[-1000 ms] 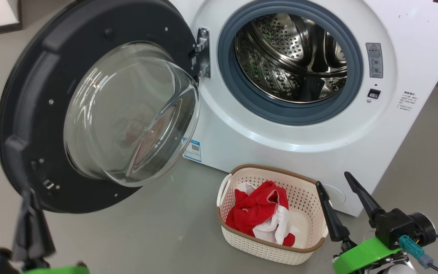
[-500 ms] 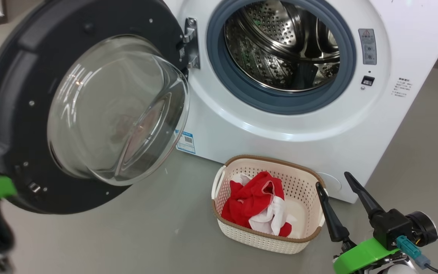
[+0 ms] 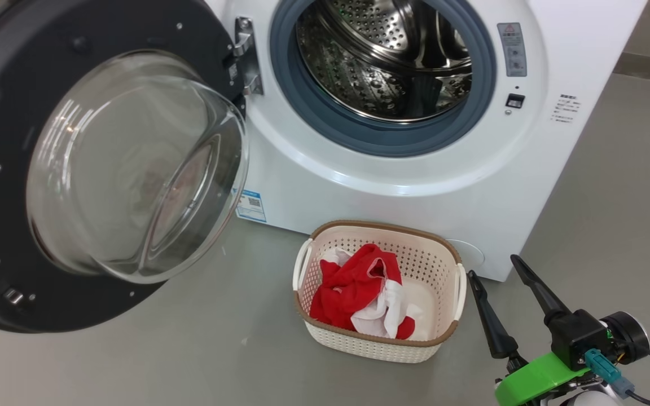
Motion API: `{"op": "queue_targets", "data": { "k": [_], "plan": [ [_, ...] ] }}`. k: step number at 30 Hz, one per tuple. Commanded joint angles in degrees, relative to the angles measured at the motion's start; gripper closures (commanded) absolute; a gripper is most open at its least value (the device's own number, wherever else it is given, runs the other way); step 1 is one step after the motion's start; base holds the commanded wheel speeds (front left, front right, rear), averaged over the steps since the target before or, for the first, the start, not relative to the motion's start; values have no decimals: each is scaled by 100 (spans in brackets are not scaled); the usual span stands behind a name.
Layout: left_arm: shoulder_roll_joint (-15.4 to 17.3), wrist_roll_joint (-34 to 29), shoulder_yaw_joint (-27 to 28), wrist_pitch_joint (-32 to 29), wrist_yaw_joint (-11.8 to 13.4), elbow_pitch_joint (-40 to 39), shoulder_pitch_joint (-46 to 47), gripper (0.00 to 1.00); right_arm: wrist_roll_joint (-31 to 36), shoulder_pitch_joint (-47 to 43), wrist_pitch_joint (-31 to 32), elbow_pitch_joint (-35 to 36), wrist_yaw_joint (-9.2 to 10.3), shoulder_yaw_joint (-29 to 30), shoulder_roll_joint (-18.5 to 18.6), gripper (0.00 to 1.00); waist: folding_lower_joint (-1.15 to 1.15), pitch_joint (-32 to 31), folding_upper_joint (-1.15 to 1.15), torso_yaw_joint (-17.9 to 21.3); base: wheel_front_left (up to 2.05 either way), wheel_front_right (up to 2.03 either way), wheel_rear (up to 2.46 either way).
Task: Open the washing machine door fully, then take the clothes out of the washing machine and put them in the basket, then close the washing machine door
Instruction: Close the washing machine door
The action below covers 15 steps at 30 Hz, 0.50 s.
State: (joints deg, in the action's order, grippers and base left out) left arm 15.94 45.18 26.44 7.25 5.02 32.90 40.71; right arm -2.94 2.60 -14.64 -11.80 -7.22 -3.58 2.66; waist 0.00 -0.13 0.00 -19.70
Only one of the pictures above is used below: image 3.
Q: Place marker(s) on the blue white energy label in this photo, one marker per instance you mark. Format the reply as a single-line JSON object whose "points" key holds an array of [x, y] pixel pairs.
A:
{"points": [[250, 206]]}

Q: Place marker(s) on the grey warning sticker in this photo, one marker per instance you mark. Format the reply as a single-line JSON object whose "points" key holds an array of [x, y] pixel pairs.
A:
{"points": [[512, 51]]}

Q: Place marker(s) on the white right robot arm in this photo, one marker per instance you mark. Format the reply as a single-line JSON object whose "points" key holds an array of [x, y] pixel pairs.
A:
{"points": [[584, 398]]}

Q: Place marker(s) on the red and white garment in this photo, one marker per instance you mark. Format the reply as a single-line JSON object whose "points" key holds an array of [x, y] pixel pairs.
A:
{"points": [[347, 287]]}

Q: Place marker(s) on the cream perforated laundry basket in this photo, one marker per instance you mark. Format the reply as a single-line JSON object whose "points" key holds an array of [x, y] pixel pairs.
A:
{"points": [[359, 345]]}

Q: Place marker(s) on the white front-load washing machine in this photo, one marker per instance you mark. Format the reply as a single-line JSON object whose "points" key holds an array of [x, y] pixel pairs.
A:
{"points": [[471, 214]]}

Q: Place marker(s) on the grey rubber door gasket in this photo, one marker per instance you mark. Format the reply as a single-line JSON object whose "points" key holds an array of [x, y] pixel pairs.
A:
{"points": [[392, 141]]}

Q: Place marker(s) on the steel perforated washer drum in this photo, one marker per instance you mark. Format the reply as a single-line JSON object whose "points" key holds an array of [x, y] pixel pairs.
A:
{"points": [[359, 73]]}

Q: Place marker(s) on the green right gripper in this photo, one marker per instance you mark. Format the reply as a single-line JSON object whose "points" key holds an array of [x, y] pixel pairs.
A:
{"points": [[528, 383]]}

